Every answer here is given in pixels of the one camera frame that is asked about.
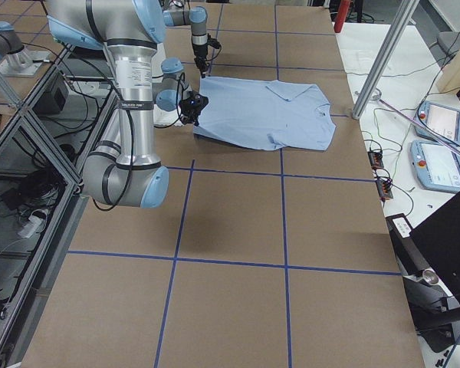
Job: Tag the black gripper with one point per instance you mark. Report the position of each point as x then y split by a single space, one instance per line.
199 51
186 115

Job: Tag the light blue t-shirt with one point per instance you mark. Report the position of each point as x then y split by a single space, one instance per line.
265 115

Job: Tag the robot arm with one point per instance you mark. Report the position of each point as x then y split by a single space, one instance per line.
196 18
124 168

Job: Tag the red fire extinguisher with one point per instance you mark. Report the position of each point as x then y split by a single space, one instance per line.
341 15

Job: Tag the reacher grabber tool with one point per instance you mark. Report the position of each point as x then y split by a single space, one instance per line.
436 136

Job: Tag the far teach pendant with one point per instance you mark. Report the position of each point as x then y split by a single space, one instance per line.
440 118

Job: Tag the teach pendant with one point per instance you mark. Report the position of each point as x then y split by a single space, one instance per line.
436 167
440 118

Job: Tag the near teach pendant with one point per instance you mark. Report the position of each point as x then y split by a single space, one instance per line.
436 167

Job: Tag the black laptop on stand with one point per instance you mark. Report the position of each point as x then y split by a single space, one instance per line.
430 257

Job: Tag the aluminium frame side rack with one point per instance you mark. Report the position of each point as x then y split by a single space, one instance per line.
50 122

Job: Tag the aluminium frame post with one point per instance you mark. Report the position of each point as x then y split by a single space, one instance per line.
393 35

